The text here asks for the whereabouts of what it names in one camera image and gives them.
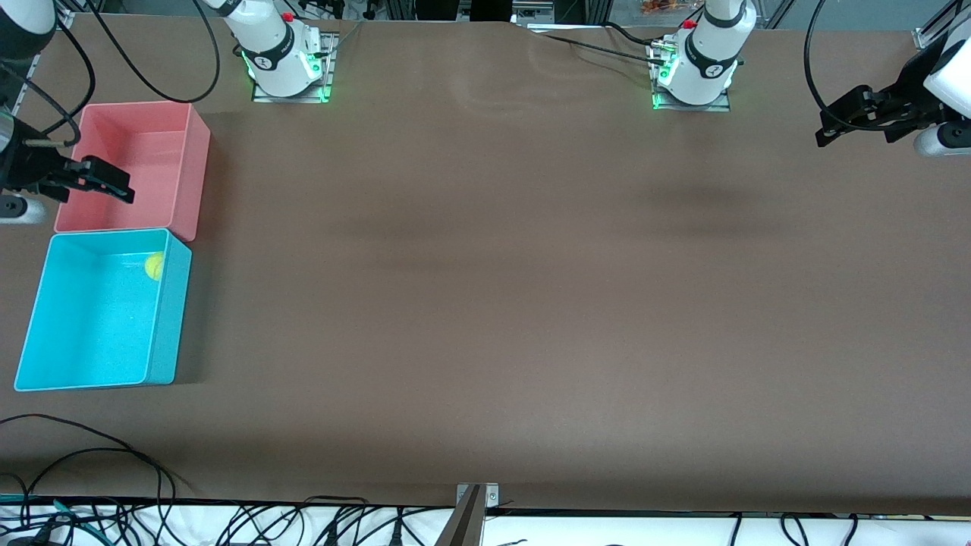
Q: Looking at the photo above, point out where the pink plastic bin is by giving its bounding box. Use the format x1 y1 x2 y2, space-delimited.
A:
54 100 212 242

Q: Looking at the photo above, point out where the blue plastic bin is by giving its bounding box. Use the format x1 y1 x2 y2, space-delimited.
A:
14 227 193 393

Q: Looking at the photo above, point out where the grey aluminium beam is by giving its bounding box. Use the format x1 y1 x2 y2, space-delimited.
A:
434 485 486 546

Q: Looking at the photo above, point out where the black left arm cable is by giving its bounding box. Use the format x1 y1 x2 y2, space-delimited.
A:
804 0 911 132

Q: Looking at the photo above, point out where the black right arm cable loop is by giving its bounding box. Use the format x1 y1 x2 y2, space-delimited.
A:
83 0 222 104

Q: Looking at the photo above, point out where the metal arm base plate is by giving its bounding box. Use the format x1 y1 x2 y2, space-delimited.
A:
651 42 732 113
252 32 336 104

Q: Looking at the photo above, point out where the long black loose cable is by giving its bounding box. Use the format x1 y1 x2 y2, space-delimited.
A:
0 413 179 505
17 447 163 505

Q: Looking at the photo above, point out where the thin black base cable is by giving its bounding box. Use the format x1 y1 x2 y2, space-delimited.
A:
529 29 662 63

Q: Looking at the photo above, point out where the teal cable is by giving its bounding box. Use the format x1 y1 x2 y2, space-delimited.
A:
0 493 107 544

